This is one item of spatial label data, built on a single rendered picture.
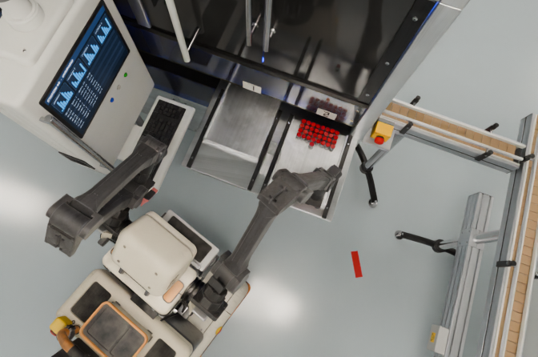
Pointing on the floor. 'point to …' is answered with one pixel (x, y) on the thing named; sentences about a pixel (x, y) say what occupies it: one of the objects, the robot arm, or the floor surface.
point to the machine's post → (429, 34)
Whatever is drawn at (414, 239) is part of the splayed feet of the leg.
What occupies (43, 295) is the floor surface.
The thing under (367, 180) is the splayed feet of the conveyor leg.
